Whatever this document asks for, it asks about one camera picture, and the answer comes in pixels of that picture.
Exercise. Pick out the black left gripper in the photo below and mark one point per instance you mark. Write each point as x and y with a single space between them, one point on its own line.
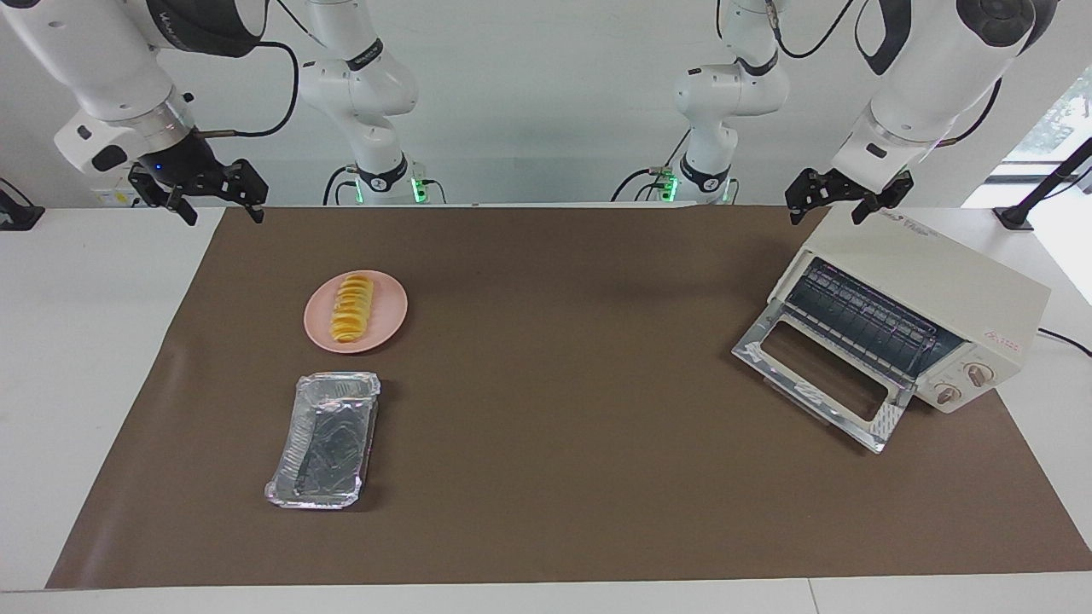
832 188

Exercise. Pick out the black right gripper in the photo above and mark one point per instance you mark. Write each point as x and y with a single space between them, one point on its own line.
200 166

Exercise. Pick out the yellow braided bread loaf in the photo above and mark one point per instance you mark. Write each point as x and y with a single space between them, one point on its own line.
352 307

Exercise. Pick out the aluminium foil baking tray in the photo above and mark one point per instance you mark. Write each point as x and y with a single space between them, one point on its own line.
328 443

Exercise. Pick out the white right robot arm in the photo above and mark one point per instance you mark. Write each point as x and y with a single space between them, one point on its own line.
102 60

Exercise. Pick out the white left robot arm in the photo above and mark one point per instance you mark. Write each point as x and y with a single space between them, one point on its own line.
930 77

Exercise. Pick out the cream toaster oven body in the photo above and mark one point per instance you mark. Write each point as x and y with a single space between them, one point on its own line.
947 273

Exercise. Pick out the glass toaster oven door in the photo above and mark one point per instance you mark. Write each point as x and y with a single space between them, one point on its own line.
755 351

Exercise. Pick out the cream oven knob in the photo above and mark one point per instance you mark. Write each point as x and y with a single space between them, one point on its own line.
947 393
978 373

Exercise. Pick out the pink round plate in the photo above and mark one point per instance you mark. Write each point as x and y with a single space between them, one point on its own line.
388 311

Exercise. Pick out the black table clamp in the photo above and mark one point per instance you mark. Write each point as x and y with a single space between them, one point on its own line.
17 217

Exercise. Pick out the bright window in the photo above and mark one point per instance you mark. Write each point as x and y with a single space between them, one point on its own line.
1062 119

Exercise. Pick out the brown table mat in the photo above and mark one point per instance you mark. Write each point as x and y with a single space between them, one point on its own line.
546 443

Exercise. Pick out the white wall outlet box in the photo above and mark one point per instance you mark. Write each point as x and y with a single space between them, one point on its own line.
111 196

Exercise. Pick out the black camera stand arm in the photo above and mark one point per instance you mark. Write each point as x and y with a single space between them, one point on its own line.
1015 215

